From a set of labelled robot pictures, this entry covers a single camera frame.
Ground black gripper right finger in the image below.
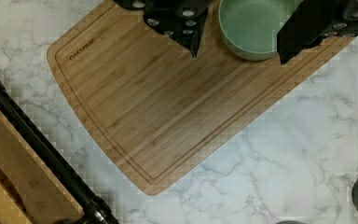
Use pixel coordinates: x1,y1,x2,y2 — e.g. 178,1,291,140
277,0,358,64

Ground green ceramic bowl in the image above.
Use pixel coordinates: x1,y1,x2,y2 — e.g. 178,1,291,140
218,0,303,61

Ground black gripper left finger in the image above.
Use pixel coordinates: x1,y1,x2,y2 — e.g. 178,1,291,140
113,0,212,58

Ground bamboo cutting board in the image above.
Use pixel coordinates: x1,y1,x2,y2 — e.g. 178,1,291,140
48,0,348,196

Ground bamboo wooden drawer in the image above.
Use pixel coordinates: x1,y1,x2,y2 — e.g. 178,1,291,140
0,112,83,224

